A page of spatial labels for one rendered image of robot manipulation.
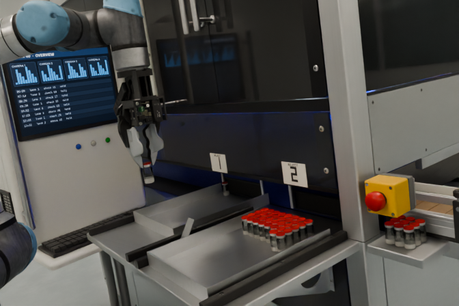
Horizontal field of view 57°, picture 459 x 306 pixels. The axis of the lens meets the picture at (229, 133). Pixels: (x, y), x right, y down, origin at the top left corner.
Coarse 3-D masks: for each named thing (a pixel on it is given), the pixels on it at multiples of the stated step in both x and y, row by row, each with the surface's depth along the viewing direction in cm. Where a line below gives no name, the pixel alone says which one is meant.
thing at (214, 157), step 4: (212, 156) 137; (216, 156) 135; (220, 156) 133; (224, 156) 131; (212, 160) 137; (216, 160) 136; (220, 160) 134; (224, 160) 132; (212, 164) 138; (216, 164) 136; (224, 164) 132; (212, 168) 138; (216, 168) 137; (224, 168) 133; (224, 172) 133
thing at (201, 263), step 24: (240, 216) 114; (192, 240) 105; (216, 240) 107; (240, 240) 105; (312, 240) 93; (168, 264) 89; (192, 264) 95; (216, 264) 94; (240, 264) 92; (264, 264) 85; (192, 288) 82; (216, 288) 78
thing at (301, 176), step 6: (282, 162) 110; (282, 168) 111; (288, 168) 109; (300, 168) 105; (288, 174) 109; (300, 174) 106; (306, 174) 104; (288, 180) 110; (300, 180) 106; (306, 180) 104; (306, 186) 105
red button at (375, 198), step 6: (372, 192) 86; (378, 192) 86; (366, 198) 87; (372, 198) 85; (378, 198) 85; (384, 198) 85; (366, 204) 87; (372, 204) 85; (378, 204) 85; (384, 204) 85; (372, 210) 86; (378, 210) 85
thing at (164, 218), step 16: (192, 192) 144; (208, 192) 148; (144, 208) 134; (160, 208) 137; (176, 208) 139; (192, 208) 137; (208, 208) 134; (224, 208) 132; (240, 208) 124; (256, 208) 128; (144, 224) 126; (160, 224) 117; (176, 224) 124
